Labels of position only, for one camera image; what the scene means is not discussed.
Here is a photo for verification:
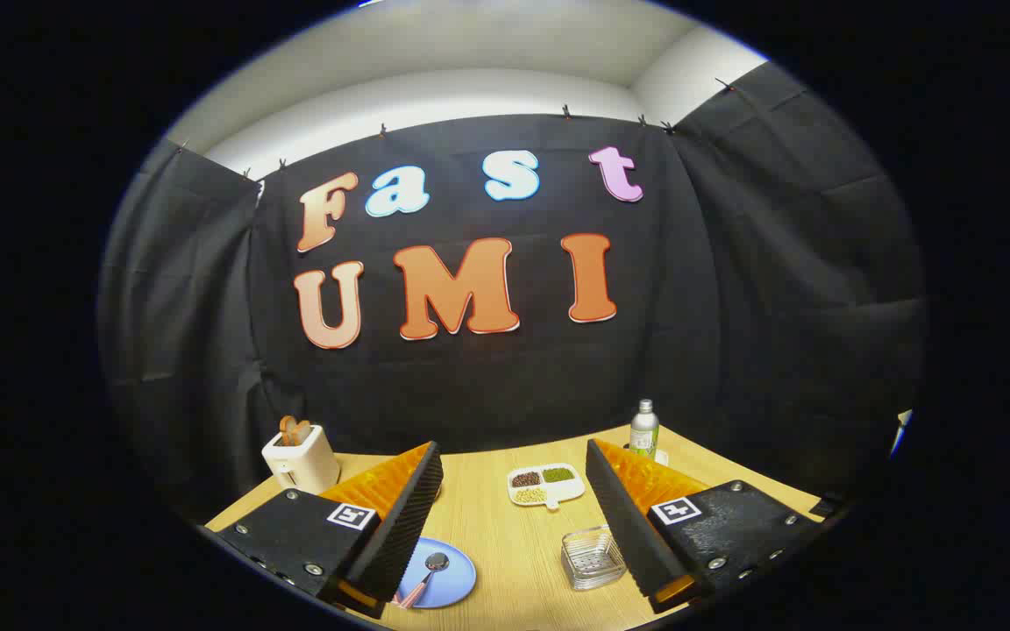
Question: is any green label bottle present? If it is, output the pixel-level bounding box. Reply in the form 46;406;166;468
629;399;660;459

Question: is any blue round plate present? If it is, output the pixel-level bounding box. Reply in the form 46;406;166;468
393;536;477;609

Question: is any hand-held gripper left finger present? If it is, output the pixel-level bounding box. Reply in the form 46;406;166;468
196;441;445;620

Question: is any metal wire basket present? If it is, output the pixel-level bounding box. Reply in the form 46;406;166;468
560;525;628;591

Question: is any black backdrop cloth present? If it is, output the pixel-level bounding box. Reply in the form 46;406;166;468
97;61;927;527

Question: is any white toaster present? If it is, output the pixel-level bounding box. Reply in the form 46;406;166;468
261;425;341;496

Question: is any white divided dish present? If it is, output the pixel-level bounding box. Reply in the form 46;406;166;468
507;463;587;512

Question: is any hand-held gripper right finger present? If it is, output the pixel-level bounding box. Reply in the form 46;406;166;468
586;438;826;614

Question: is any red checkered handle spoon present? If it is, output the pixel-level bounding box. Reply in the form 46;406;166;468
397;552;451;609

